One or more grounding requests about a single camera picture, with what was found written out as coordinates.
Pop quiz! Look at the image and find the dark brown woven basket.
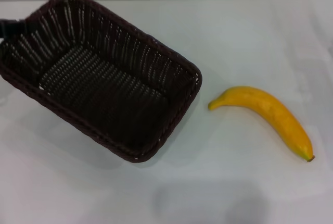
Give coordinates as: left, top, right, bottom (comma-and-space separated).
0, 0, 203, 163

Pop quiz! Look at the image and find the yellow banana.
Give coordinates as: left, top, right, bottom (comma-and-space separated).
208, 86, 316, 163

